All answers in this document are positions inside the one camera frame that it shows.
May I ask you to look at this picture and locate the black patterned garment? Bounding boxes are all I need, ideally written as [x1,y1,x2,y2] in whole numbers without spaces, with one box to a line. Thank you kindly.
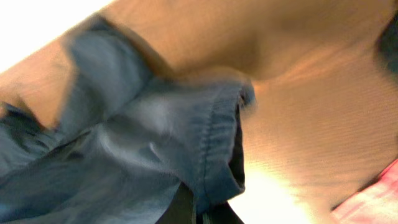
[377,11,397,77]

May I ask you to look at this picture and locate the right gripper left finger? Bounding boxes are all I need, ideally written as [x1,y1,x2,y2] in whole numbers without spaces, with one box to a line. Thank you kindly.
[155,183,196,224]

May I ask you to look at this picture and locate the red printed t-shirt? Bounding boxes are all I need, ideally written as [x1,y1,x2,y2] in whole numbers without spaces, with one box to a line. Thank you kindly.
[331,161,397,224]

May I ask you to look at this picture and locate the blue denim shorts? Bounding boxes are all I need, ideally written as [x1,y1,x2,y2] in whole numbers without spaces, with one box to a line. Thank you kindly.
[1,15,255,223]

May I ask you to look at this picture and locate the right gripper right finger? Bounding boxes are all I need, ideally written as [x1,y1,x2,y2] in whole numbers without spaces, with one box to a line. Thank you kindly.
[201,202,244,224]

